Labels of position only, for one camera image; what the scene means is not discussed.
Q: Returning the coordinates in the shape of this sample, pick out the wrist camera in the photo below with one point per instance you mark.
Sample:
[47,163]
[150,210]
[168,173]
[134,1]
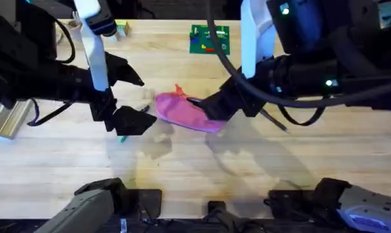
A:
[299,27]
[101,23]

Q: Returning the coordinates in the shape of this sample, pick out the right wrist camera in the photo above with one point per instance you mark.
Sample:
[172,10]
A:
[299,27]

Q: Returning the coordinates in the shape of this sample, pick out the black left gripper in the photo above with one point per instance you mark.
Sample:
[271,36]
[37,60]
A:
[72,82]

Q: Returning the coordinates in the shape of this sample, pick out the black rail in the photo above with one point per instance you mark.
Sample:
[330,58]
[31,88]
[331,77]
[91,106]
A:
[182,226]

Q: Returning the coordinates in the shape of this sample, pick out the teal pen with black cap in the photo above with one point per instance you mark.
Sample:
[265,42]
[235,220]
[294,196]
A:
[122,139]

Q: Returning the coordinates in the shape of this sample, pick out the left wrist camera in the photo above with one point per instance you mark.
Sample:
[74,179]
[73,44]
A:
[101,23]

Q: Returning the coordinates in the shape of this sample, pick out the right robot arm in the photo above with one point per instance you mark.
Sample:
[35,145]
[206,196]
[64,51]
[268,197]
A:
[360,42]

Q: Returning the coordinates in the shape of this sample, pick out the small yellow-green box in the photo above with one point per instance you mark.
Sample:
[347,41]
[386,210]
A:
[122,28]

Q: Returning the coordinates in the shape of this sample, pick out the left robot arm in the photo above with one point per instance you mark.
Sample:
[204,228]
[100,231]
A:
[17,48]

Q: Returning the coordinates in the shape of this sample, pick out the green board with toy blocks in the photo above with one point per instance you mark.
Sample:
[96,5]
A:
[211,43]

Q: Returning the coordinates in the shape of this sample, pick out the pink soft zip bag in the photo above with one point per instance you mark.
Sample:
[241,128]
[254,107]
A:
[179,111]

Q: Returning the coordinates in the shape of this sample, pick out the wrist upright plate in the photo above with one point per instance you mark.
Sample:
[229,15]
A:
[254,39]
[97,64]

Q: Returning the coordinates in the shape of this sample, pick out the right wrist upright plate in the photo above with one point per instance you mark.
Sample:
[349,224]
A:
[254,39]

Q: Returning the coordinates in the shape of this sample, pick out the left wrist upright plate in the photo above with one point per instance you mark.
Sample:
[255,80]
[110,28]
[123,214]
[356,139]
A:
[97,64]

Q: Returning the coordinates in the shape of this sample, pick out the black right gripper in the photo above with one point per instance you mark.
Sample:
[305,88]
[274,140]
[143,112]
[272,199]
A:
[292,77]

